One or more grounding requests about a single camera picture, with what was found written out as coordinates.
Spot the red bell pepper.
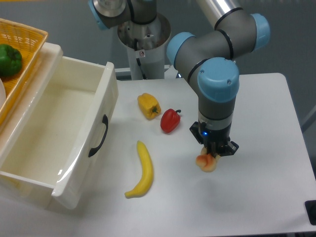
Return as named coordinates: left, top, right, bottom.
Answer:
left=160, top=109, right=181, bottom=133

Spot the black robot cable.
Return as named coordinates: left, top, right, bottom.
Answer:
left=133, top=38, right=148, bottom=80

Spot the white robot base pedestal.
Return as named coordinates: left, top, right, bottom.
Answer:
left=118, top=13, right=171, bottom=80

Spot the white drawer cabinet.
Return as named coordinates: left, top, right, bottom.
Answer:
left=0, top=42, right=63, bottom=163

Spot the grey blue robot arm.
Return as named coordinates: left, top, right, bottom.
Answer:
left=88, top=0, right=271, bottom=157

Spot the black drawer handle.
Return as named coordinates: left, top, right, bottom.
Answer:
left=88, top=114, right=109, bottom=158

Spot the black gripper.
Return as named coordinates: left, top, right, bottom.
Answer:
left=190, top=121, right=239, bottom=157

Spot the black object at table edge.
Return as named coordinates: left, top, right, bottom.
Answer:
left=305, top=200, right=316, bottom=226

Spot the green bell pepper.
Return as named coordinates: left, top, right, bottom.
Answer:
left=0, top=44, right=22, bottom=77

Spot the white plastic drawer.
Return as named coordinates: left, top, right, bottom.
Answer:
left=0, top=57, right=119, bottom=209

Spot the yellow bell pepper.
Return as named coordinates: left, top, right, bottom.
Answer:
left=137, top=93, right=161, bottom=120

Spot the yellow banana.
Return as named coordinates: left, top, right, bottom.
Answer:
left=124, top=141, right=154, bottom=198

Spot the yellow woven basket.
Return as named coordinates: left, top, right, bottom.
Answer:
left=0, top=19, right=48, bottom=124

